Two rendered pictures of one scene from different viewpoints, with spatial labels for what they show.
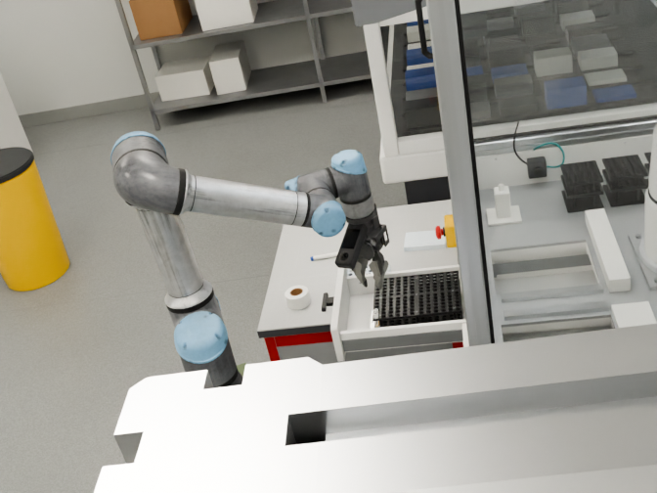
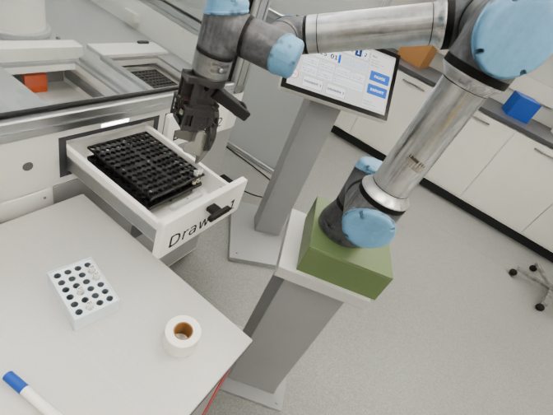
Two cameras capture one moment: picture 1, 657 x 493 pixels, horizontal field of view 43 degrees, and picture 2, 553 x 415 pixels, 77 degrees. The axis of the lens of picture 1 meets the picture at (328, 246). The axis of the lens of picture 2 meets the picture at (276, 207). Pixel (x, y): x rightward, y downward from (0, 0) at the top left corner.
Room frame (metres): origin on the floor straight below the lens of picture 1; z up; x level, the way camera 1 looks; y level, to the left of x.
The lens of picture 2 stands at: (2.40, 0.23, 1.44)
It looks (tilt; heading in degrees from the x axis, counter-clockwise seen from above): 36 degrees down; 187
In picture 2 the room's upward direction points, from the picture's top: 25 degrees clockwise
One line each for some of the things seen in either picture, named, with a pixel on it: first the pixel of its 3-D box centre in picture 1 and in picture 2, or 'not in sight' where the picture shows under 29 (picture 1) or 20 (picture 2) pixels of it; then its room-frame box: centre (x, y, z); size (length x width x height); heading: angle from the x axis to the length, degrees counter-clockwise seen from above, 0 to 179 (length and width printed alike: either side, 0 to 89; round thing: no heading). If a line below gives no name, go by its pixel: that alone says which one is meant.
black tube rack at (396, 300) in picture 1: (417, 304); (146, 170); (1.75, -0.19, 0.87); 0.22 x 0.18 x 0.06; 79
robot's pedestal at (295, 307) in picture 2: not in sight; (284, 318); (1.54, 0.33, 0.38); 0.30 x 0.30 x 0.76; 12
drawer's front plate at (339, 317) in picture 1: (341, 310); (204, 213); (1.79, 0.00, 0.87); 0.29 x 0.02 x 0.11; 169
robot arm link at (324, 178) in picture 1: (312, 193); (273, 47); (1.72, 0.01, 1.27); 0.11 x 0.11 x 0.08; 9
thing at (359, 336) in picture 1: (421, 305); (144, 170); (1.75, -0.20, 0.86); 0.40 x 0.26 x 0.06; 79
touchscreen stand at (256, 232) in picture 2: not in sight; (295, 170); (0.77, 0.04, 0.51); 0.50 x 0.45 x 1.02; 27
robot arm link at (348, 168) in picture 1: (349, 176); (224, 25); (1.75, -0.08, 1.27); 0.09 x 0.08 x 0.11; 99
